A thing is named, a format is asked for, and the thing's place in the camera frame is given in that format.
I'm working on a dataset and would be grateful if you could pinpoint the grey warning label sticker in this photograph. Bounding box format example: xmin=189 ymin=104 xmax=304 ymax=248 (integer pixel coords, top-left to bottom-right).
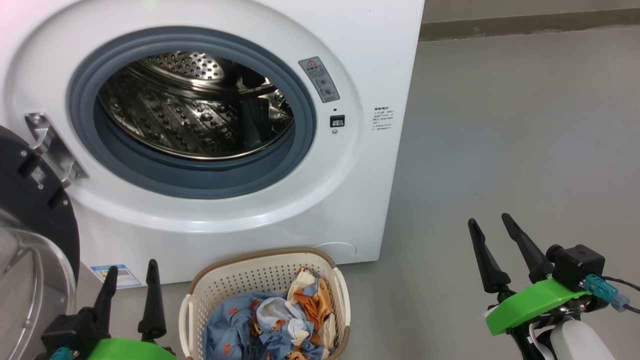
xmin=298 ymin=56 xmax=341 ymax=104

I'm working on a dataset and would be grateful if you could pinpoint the washing machine glass door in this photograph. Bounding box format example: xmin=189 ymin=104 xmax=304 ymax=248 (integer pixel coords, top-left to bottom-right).
xmin=0 ymin=125 xmax=81 ymax=360

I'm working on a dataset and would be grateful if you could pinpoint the white front-load washing machine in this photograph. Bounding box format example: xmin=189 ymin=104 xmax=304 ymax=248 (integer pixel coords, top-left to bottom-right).
xmin=0 ymin=0 xmax=426 ymax=289

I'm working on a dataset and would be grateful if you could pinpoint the orange and blue print garment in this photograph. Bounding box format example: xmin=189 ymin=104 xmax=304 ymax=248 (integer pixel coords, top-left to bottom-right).
xmin=286 ymin=266 xmax=337 ymax=352

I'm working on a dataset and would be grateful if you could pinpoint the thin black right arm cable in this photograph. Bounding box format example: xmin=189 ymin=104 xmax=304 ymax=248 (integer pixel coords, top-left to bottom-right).
xmin=600 ymin=275 xmax=640 ymax=316

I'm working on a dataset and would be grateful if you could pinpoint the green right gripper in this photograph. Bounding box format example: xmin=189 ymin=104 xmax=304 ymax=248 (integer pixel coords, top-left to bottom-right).
xmin=467 ymin=213 xmax=594 ymax=360

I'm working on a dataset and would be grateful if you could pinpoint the teal right camera cable connector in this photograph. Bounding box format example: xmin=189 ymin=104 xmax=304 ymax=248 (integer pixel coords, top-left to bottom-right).
xmin=583 ymin=273 xmax=631 ymax=313

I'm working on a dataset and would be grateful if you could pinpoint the blue energy label sticker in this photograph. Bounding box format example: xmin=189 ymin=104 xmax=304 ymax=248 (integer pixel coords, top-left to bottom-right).
xmin=91 ymin=264 xmax=143 ymax=290

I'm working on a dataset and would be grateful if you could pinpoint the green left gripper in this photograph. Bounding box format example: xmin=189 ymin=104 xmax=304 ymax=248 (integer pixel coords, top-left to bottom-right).
xmin=87 ymin=259 xmax=177 ymax=360

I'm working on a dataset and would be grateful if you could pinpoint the cream perforated laundry basket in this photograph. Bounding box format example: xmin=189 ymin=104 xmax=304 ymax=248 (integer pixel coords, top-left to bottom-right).
xmin=178 ymin=247 xmax=352 ymax=360

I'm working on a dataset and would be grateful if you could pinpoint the blue bear print garment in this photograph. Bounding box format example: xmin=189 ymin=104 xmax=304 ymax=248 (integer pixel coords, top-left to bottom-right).
xmin=202 ymin=290 xmax=326 ymax=360

